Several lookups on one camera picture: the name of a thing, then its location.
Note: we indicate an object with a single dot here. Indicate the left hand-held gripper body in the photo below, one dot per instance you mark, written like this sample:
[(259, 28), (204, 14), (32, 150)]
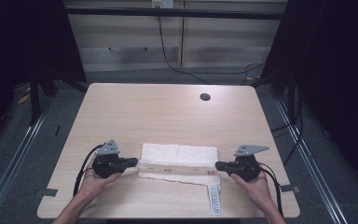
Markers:
[(107, 165)]

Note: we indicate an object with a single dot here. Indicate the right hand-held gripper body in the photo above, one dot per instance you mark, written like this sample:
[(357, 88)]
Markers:
[(245, 168)]

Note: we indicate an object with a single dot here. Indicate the white towel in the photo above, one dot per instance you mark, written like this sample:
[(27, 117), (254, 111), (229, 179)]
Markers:
[(180, 154)]

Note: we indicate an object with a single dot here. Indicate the person's left hand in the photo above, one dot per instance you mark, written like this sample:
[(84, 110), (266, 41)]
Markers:
[(93, 185)]

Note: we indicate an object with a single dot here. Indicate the person's right hand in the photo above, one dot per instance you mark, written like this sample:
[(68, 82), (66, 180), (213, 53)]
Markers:
[(258, 189)]

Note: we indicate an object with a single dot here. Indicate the grey tape piece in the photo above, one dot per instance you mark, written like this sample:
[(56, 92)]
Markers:
[(49, 192), (289, 188)]

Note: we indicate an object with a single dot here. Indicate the black metal stand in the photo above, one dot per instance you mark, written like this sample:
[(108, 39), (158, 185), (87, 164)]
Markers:
[(34, 99)]

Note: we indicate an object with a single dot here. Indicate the yellow floor tape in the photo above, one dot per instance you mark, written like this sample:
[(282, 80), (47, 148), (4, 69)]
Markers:
[(24, 98)]

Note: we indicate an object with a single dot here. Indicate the light wooden cabinet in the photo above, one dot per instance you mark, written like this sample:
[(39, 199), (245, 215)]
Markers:
[(223, 40)]

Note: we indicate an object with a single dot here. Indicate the black curtain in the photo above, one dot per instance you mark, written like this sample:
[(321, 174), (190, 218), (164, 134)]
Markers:
[(338, 77), (18, 37)]

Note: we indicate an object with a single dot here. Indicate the black horizontal bar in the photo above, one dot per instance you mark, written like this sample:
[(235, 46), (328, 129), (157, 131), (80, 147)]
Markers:
[(121, 11)]

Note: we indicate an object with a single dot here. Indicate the white power socket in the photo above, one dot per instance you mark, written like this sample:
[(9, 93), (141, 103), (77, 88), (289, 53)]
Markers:
[(162, 3)]

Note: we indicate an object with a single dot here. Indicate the metal floor rail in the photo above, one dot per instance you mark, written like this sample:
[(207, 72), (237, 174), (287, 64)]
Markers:
[(12, 166), (310, 165)]

